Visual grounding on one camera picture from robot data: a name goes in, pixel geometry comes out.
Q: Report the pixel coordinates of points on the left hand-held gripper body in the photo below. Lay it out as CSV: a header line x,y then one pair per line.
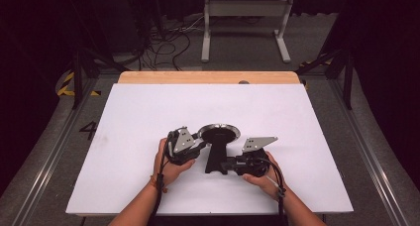
x,y
183,146

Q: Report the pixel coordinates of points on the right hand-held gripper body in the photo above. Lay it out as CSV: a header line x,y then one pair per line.
x,y
252,161

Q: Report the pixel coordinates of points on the oval silver picture frame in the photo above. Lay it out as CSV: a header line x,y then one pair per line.
x,y
218,143

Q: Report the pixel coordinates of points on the person's right hand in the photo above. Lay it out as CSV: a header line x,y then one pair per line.
x,y
265,184

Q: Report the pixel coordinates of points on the person's left hand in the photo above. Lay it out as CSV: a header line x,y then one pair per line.
x,y
170,173

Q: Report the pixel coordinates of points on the white table board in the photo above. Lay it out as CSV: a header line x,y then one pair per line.
x,y
138,120

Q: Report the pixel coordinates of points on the person's dark clothing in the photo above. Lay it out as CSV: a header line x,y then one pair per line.
x,y
214,220

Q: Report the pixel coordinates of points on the wooden table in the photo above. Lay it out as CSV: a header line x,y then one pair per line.
x,y
204,77

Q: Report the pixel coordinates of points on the grey round table grommet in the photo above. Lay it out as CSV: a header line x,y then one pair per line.
x,y
243,82

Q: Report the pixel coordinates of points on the yellow black floor tape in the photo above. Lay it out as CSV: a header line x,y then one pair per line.
x,y
67,87
313,62

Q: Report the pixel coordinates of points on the black tripod stand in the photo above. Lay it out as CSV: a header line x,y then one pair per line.
x,y
78,77
347,80

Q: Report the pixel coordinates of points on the white metal stand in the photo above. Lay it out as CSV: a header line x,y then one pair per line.
x,y
246,8

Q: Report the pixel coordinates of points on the aluminium floor rail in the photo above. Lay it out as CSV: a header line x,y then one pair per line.
x,y
52,153
366,146

